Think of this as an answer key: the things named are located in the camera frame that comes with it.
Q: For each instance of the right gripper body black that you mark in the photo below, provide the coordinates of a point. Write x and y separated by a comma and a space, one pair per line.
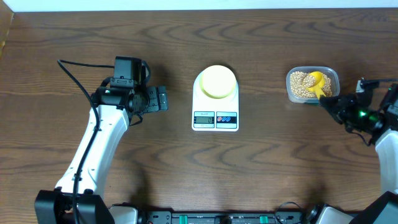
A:
352, 114

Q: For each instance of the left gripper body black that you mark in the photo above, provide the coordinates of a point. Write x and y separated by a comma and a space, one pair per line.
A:
143, 99

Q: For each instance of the yellow measuring scoop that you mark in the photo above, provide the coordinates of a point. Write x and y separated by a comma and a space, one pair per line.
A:
314, 82

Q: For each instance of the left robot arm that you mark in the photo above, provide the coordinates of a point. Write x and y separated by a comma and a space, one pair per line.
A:
78, 195

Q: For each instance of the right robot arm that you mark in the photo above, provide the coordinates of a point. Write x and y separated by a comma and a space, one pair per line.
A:
382, 126

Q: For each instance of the white digital kitchen scale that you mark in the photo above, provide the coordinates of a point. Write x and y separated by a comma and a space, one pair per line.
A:
210, 114

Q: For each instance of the yellow bowl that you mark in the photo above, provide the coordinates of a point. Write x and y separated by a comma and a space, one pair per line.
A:
217, 82

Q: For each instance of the clear plastic container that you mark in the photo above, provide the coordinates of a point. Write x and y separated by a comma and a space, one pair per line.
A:
330, 73

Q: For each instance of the soybeans in container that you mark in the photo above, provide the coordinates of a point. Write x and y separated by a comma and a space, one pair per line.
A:
298, 90

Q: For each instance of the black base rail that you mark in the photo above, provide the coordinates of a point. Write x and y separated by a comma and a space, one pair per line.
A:
167, 217

